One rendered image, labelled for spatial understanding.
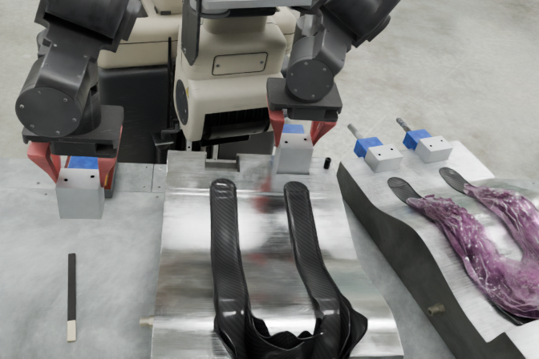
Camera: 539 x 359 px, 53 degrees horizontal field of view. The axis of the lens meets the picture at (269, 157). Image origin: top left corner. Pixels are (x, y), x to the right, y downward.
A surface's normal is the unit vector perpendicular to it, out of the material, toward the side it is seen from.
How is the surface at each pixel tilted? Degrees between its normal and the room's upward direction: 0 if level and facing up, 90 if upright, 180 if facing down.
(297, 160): 92
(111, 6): 70
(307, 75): 92
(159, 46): 90
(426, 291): 90
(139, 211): 0
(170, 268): 24
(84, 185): 1
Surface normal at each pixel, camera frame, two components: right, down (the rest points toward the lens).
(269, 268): 0.09, -0.95
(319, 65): -0.13, 0.64
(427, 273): -0.91, 0.15
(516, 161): 0.14, -0.77
